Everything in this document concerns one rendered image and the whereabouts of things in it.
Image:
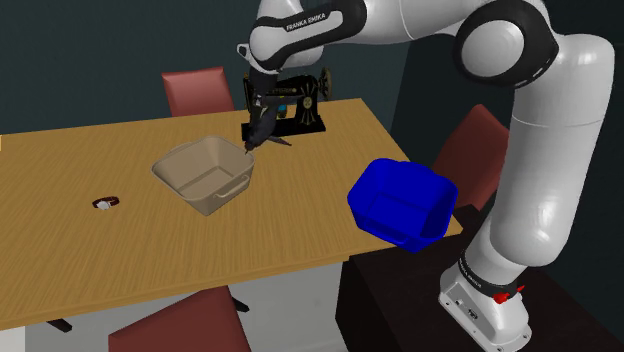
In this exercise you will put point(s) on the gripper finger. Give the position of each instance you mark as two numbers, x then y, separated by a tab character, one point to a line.
258	131
280	141

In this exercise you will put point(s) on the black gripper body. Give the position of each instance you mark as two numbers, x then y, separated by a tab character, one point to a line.
258	90

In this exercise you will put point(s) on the brown wristwatch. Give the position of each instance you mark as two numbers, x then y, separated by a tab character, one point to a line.
105	202

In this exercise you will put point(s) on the blue plastic basin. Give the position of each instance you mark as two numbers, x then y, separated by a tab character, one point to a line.
404	204

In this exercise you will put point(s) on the beige plastic basin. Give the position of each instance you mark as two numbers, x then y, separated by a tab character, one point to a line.
204	175

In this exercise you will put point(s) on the wooden table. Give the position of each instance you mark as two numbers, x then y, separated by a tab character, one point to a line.
122	253

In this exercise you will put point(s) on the black sewing machine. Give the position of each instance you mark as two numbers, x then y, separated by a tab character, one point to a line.
304	105

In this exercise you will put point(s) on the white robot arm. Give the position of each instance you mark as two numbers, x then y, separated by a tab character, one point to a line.
551	161

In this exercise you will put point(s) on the red chair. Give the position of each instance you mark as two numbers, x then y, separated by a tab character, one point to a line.
185	324
473	151
197	92

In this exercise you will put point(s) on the dark robot stand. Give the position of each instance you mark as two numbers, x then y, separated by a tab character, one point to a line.
390	302

